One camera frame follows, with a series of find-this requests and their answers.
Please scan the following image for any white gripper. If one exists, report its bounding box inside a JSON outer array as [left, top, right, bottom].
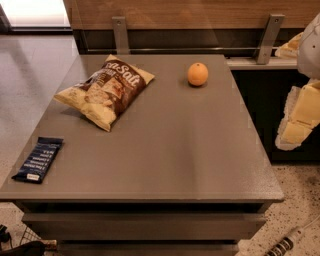
[[275, 13, 320, 151]]

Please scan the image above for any orange fruit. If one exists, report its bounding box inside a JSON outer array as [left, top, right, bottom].
[[187, 62, 208, 86]]

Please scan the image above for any blue rxbar blueberry bar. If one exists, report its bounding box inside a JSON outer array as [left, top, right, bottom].
[[12, 137, 63, 184]]

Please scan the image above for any grey drawer cabinet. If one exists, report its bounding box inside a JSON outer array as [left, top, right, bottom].
[[0, 55, 283, 256]]

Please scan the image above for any white power strip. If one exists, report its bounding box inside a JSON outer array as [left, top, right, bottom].
[[264, 215, 320, 256]]

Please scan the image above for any sea salt chips bag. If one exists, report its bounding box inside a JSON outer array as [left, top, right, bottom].
[[54, 55, 154, 132]]

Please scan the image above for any right metal bracket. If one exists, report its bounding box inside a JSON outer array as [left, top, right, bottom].
[[256, 14, 285, 65]]

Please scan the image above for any metal bracket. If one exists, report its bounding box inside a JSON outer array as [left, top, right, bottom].
[[256, 14, 285, 65], [112, 16, 130, 55]]

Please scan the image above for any left metal bracket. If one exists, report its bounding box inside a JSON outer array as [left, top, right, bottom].
[[112, 16, 130, 55]]

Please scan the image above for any black wire basket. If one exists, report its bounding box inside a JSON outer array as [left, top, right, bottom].
[[0, 225, 58, 256]]

